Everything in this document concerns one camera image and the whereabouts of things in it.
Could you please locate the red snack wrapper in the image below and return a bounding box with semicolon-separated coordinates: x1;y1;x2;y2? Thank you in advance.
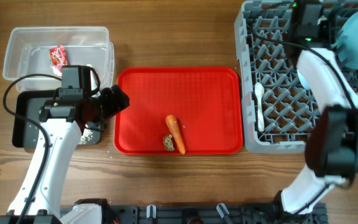
49;45;68;77

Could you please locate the orange carrot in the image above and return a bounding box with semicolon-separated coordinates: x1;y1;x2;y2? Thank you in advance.
165;114;186;154

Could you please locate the brown shiitake mushroom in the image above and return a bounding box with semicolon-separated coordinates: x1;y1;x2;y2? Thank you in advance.
163;134;175;151

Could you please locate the white plastic spoon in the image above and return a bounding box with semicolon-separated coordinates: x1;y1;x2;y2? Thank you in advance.
254;82;265;132

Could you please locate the light blue small bowl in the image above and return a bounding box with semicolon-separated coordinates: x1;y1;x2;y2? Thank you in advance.
297;70;310;90

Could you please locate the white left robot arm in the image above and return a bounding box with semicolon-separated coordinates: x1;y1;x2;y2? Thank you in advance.
0;85;129;223

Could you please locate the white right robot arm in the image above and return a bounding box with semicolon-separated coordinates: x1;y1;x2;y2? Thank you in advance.
274;39;358;222

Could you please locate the grey dishwasher rack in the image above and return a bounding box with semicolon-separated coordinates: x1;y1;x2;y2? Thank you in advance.
234;1;358;154

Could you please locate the pile of white rice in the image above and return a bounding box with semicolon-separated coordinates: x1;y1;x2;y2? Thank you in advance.
79;129;94;145

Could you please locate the black tray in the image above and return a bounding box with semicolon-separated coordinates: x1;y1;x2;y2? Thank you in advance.
12;90;101;149

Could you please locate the clear plastic bin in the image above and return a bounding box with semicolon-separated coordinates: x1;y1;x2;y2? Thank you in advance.
2;26;114;92

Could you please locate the red serving tray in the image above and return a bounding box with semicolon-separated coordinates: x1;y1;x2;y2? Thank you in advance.
113;67;244;156

